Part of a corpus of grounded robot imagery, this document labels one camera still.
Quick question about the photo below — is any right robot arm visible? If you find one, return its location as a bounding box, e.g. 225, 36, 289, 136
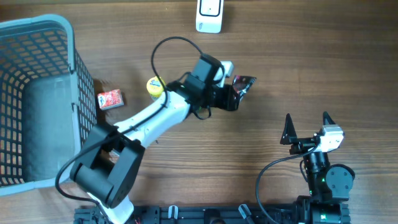
280, 112, 355, 223

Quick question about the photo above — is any small red carton box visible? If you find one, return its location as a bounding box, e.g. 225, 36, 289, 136
97, 89, 124, 110

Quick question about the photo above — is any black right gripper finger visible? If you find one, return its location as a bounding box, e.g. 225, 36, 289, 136
323, 111, 335, 125
280, 113, 298, 145

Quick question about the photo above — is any grey plastic mesh basket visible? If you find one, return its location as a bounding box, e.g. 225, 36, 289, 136
1, 14, 97, 196

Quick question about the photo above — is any white barcode scanner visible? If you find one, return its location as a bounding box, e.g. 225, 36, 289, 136
195, 0, 224, 34

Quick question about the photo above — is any yellow capped bottle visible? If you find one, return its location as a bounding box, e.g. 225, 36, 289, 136
146, 77, 165, 101

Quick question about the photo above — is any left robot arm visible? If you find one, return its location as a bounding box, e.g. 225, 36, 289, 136
70, 54, 239, 223

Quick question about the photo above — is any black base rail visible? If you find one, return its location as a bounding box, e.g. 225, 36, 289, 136
73, 203, 352, 224

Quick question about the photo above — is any right camera cable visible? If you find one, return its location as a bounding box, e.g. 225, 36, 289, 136
255, 143, 321, 224

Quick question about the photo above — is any black red snack packet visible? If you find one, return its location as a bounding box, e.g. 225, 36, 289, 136
232, 75, 257, 102

